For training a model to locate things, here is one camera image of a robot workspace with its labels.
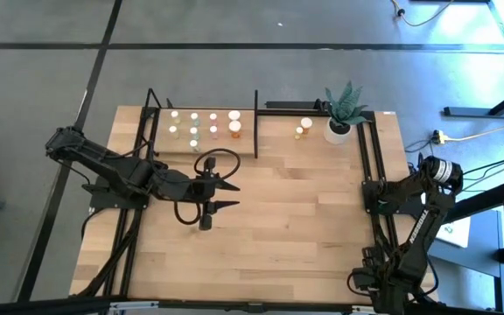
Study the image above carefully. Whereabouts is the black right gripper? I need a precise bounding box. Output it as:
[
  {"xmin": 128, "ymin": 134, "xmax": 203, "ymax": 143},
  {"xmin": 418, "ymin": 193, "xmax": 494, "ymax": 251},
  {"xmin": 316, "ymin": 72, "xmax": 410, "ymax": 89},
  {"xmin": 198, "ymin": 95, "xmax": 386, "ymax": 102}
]
[{"xmin": 365, "ymin": 257, "xmax": 410, "ymax": 314}]

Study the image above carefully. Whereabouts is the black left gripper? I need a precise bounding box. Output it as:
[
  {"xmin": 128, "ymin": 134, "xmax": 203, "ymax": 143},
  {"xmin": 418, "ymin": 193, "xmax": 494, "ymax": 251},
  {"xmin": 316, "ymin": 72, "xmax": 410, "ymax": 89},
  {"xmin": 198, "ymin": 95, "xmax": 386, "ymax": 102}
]
[{"xmin": 188, "ymin": 156, "xmax": 242, "ymax": 232}]

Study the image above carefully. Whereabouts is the white paper sheet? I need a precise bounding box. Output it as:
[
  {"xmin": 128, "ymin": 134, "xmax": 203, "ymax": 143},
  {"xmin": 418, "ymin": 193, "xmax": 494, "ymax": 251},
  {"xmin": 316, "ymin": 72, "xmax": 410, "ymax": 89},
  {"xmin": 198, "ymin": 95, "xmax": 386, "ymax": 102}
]
[{"xmin": 434, "ymin": 215, "xmax": 472, "ymax": 249}]

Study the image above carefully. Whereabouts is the grey cabinet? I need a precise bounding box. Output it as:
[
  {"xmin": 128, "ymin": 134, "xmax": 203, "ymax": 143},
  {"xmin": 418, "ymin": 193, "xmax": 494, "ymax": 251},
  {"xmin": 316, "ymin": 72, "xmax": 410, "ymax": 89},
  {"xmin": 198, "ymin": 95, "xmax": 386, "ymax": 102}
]
[{"xmin": 426, "ymin": 209, "xmax": 504, "ymax": 279}]

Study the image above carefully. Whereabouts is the black metal beam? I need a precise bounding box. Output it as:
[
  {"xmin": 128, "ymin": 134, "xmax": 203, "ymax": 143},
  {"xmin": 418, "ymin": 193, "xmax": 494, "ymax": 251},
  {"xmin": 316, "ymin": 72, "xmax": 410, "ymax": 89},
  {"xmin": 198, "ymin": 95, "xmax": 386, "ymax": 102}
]
[{"xmin": 446, "ymin": 177, "xmax": 504, "ymax": 224}]

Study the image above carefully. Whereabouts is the snake plant white pot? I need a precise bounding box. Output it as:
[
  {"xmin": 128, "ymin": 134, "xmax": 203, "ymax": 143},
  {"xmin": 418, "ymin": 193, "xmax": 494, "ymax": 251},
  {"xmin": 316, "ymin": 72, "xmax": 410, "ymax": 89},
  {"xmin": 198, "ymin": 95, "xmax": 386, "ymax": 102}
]
[{"xmin": 323, "ymin": 80, "xmax": 370, "ymax": 145}]

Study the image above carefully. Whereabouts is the black metal stand foot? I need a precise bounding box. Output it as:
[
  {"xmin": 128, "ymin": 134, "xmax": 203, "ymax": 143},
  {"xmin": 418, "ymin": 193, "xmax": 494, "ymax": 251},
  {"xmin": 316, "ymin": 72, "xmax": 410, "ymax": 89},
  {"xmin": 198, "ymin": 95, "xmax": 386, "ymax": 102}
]
[{"xmin": 443, "ymin": 80, "xmax": 504, "ymax": 120}]

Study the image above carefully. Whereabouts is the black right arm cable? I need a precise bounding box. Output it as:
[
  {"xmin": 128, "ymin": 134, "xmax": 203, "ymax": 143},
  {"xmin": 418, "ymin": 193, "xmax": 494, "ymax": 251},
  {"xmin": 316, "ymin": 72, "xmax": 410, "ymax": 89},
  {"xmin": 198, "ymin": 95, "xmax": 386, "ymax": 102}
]
[{"xmin": 346, "ymin": 255, "xmax": 440, "ymax": 303}]

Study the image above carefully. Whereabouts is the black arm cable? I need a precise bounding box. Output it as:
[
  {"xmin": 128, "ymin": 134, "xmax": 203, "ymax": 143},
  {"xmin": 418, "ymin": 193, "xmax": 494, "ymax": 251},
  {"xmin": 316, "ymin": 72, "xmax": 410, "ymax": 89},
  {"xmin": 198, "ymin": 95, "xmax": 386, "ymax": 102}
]
[
  {"xmin": 346, "ymin": 255, "xmax": 440, "ymax": 303},
  {"xmin": 173, "ymin": 147, "xmax": 242, "ymax": 227}
]

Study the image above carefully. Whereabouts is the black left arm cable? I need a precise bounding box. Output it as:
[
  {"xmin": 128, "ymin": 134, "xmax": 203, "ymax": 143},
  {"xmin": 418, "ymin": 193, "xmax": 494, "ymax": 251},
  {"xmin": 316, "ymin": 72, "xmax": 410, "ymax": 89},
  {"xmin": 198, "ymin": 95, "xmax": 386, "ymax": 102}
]
[{"xmin": 173, "ymin": 147, "xmax": 242, "ymax": 227}]

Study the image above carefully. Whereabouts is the wooden shelf black metal frame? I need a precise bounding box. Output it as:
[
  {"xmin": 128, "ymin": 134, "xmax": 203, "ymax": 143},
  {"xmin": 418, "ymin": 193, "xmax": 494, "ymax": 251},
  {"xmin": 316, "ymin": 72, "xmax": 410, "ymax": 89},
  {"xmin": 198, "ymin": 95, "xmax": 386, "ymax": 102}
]
[{"xmin": 145, "ymin": 87, "xmax": 260, "ymax": 161}]

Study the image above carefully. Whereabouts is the black aluminium rig frame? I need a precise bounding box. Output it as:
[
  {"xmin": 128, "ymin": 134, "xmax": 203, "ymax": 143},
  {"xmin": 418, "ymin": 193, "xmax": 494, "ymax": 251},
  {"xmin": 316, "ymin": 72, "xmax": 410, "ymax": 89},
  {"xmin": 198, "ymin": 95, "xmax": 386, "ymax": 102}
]
[{"xmin": 0, "ymin": 87, "xmax": 504, "ymax": 315}]

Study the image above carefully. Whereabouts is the black floor cable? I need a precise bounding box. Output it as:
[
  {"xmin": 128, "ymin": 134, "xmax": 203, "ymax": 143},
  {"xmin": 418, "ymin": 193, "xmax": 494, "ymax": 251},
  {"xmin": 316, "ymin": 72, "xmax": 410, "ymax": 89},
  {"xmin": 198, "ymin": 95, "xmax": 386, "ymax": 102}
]
[{"xmin": 404, "ymin": 138, "xmax": 504, "ymax": 193}]

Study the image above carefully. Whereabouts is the yellow floor cable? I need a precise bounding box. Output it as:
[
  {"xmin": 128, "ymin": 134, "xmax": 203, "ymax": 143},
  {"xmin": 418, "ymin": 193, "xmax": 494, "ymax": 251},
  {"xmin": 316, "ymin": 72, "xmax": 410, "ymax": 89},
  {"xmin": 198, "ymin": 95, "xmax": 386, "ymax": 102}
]
[{"xmin": 446, "ymin": 123, "xmax": 504, "ymax": 142}]

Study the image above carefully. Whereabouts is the white floor cable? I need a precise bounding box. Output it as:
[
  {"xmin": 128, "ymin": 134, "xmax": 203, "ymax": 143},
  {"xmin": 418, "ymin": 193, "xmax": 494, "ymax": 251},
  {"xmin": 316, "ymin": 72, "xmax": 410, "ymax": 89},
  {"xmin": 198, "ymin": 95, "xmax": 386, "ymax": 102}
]
[{"xmin": 389, "ymin": 0, "xmax": 457, "ymax": 28}]

